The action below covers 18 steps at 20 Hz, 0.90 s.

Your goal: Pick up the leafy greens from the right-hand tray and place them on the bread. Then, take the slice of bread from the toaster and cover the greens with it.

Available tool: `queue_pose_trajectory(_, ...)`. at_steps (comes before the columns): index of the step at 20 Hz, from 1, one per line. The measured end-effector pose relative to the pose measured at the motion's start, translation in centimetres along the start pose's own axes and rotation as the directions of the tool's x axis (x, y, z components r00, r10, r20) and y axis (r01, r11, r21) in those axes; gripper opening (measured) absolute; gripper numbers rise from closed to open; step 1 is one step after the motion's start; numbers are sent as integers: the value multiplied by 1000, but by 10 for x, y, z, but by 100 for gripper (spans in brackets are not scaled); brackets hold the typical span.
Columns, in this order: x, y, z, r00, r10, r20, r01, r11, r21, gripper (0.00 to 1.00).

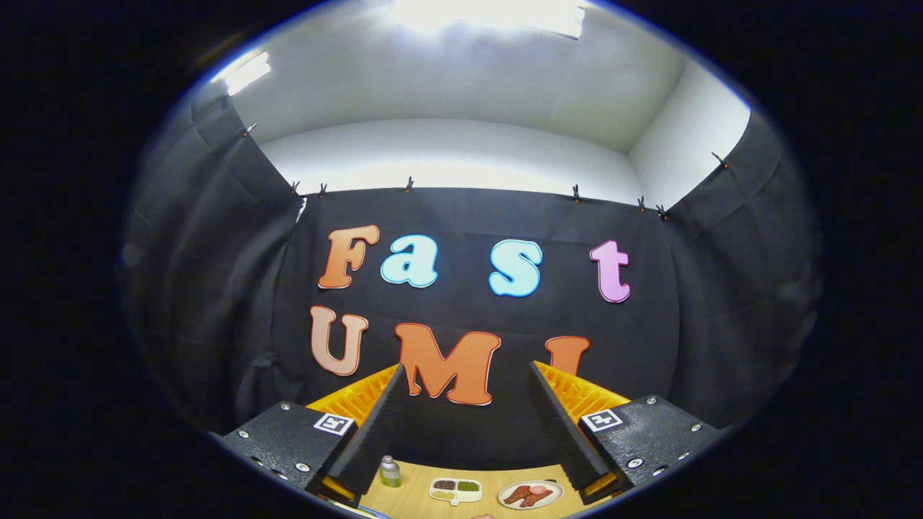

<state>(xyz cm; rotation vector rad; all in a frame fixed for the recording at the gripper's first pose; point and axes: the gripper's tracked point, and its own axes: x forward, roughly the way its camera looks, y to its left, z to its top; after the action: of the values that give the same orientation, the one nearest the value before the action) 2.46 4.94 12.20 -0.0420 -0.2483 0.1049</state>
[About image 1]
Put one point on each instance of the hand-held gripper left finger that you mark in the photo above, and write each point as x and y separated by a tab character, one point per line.
375	436

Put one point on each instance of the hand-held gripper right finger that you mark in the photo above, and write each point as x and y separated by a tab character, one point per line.
559	425

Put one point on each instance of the silver bottle with green label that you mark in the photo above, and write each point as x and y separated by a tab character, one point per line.
390	474

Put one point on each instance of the white oval meat plate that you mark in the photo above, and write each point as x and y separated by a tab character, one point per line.
557	491

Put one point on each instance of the red-brown meat slice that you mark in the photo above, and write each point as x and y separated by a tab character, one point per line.
537	499
516	495

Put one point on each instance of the dark red beans pile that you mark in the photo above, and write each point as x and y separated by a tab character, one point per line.
444	485

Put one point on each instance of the white divided snack tray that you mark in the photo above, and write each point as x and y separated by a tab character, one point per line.
456	494

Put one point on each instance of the green mung beans pile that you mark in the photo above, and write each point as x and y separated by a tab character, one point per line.
468	485

